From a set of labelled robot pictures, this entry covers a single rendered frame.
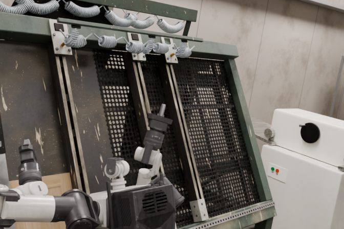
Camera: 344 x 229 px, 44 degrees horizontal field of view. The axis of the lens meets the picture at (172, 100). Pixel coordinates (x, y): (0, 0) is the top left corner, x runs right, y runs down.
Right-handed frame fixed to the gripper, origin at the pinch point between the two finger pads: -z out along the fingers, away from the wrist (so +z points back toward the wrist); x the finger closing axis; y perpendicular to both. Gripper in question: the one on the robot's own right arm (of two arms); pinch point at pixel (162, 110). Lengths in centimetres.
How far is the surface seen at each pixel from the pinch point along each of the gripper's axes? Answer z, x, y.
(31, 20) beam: -25, 72, 21
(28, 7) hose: -40, 82, 67
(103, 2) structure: -66, 41, 95
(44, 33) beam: -21, 64, 23
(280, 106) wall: -84, -260, 397
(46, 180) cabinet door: 47, 42, 9
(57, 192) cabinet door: 51, 36, 10
